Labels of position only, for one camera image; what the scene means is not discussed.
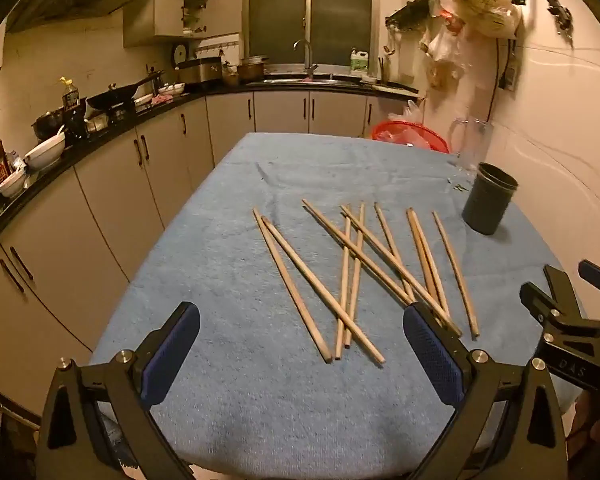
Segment metal rice cooker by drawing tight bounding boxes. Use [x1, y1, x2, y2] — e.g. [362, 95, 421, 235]
[177, 57, 224, 85]

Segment black hanging tools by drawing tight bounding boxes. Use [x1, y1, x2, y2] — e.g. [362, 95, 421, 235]
[510, 0, 577, 47]

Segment metal cooking pot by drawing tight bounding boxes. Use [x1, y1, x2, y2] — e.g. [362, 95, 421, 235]
[237, 56, 269, 85]

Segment red mesh basket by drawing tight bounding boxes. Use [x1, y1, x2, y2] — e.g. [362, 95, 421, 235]
[371, 120, 452, 155]

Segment black kitchen countertop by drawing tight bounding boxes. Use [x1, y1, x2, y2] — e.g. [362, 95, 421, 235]
[0, 80, 422, 257]

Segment wooden cutting board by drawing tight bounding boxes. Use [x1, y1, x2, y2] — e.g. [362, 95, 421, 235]
[372, 82, 421, 97]

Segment metal kitchen sink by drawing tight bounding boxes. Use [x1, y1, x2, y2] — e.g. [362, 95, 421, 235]
[265, 76, 361, 86]

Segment dark kitchen window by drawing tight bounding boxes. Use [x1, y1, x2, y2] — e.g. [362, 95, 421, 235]
[244, 0, 380, 68]

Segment hanging translucent plastic bags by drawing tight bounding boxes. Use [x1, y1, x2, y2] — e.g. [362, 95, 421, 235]
[419, 10, 467, 92]

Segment metal sink faucet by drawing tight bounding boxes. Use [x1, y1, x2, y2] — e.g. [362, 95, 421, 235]
[293, 39, 319, 82]

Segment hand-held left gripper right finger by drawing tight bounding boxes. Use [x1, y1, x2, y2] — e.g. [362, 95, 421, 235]
[402, 302, 568, 480]

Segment small white bowl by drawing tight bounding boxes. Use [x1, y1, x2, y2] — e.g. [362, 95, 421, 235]
[0, 167, 27, 199]

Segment black cylindrical cup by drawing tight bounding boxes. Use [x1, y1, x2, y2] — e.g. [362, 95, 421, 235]
[461, 162, 519, 236]

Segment yellow cap oil bottle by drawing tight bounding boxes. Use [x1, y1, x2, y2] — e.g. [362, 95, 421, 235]
[60, 77, 81, 112]

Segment black wok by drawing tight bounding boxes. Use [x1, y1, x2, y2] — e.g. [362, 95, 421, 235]
[86, 71, 164, 111]

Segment large white bowl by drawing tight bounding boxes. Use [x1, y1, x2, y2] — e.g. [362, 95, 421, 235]
[24, 135, 66, 171]

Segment blue towel cloth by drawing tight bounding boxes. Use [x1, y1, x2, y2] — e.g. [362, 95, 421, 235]
[87, 132, 588, 479]

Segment small wall cabinet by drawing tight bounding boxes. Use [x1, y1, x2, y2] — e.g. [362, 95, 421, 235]
[123, 0, 244, 49]

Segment wall mounted rack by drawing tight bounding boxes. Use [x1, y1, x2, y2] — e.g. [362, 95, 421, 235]
[385, 0, 441, 31]

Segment white plastic bag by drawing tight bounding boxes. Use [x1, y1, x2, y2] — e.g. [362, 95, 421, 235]
[402, 100, 426, 124]

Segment black power cable with plug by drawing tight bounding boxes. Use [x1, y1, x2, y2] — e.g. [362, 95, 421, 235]
[484, 35, 522, 122]

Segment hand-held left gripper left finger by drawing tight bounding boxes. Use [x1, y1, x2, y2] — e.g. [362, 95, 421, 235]
[34, 302, 201, 480]

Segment clear glass pitcher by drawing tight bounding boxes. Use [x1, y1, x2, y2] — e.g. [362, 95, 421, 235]
[447, 116, 495, 171]

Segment group of wooden chopsticks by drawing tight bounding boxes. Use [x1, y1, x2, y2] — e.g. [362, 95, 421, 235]
[252, 198, 481, 365]

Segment beige lower cabinets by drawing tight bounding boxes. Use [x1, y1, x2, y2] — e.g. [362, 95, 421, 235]
[0, 91, 417, 422]

